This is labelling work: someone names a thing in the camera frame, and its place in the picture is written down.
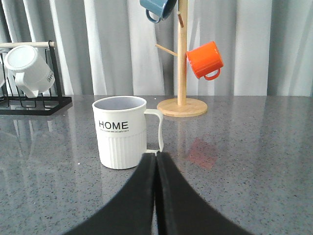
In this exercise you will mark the black wire mug rack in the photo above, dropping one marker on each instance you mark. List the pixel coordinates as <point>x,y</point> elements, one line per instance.
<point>14,102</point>

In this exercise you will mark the wooden mug tree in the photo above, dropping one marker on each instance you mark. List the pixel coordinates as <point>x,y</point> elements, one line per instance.
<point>181,106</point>

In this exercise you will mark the white HOME mug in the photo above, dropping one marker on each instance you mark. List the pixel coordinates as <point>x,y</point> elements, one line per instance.
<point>121,130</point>

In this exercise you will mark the grey pleated curtain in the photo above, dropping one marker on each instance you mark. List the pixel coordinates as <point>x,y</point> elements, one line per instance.
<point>110,47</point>

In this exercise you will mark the orange enamel mug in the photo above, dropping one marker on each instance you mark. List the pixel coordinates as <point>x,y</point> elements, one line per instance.
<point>205,61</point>

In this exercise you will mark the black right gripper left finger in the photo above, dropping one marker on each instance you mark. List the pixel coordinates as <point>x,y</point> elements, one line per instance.
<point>130,211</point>

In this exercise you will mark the white ribbed mug on rack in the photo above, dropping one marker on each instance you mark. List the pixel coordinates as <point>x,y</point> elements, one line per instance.
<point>31,72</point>

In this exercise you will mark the blue enamel mug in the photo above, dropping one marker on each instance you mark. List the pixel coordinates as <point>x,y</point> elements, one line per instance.
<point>157,10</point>

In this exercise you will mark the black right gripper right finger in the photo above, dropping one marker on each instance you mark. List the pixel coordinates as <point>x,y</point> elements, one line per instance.
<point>180,210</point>

